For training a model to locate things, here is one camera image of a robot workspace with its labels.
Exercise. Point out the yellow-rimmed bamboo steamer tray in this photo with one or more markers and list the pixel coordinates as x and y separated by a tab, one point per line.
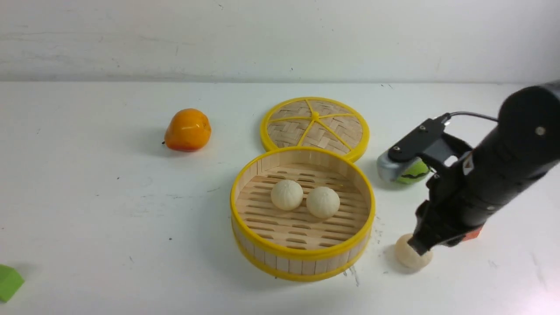
295	245

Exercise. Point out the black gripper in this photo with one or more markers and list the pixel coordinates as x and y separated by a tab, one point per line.
459	202

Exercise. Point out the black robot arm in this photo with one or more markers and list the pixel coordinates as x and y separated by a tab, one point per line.
519	151

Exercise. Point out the wrist camera with black bracket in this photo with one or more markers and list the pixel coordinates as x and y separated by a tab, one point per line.
428	142

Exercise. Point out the orange foam cube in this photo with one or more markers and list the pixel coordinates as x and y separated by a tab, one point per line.
472	234

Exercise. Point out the green foam block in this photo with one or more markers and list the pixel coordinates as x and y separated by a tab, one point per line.
10	282

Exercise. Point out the woven bamboo steamer lid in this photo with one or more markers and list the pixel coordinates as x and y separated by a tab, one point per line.
317	122

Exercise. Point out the orange toy persimmon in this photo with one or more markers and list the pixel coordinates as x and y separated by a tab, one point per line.
189	130

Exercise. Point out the cream bun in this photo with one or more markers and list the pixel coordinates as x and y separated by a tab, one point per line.
287	195
323	202
406	256

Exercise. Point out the green toy watermelon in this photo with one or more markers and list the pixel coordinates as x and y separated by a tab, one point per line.
415	173

